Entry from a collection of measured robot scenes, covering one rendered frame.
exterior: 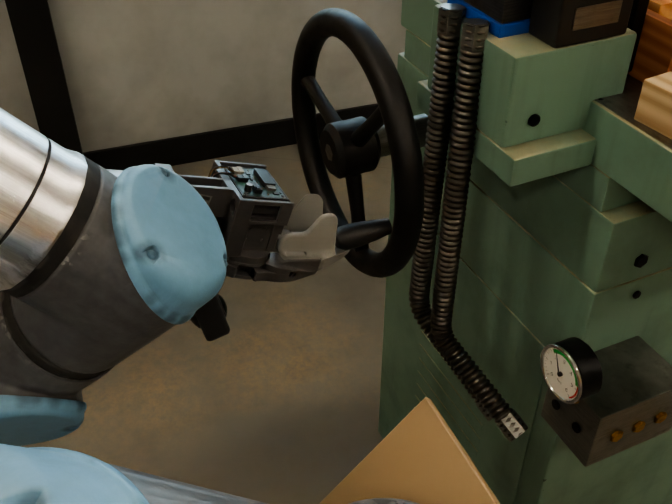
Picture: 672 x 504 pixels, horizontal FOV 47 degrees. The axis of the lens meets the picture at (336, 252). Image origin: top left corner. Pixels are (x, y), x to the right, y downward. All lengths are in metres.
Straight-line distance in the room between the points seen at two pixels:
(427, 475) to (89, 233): 0.24
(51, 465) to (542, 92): 0.55
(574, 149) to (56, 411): 0.50
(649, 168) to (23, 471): 0.58
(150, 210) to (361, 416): 1.21
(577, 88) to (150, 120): 1.73
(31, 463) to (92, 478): 0.02
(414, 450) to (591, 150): 0.39
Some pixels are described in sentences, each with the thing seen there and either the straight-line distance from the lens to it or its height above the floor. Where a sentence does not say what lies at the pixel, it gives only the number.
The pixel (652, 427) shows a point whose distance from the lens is 0.93.
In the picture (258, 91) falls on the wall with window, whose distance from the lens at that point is 2.36.
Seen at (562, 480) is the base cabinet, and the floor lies 0.38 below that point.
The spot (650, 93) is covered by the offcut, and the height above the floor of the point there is 0.93.
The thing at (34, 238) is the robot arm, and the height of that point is 0.99.
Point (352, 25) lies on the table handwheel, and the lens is 0.76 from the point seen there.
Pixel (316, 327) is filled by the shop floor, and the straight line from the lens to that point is 1.79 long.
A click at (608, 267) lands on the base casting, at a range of 0.82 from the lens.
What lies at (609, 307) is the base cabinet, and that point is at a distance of 0.87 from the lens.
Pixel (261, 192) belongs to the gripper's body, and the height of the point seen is 0.86.
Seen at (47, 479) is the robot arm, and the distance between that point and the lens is 0.29.
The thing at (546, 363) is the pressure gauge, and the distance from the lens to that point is 0.83.
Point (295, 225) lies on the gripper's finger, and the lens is 0.75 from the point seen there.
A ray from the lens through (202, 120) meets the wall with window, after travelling 2.36.
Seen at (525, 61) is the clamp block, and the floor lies 0.95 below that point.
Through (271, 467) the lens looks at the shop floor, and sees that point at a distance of 1.54.
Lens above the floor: 1.23
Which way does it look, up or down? 38 degrees down
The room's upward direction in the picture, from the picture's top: straight up
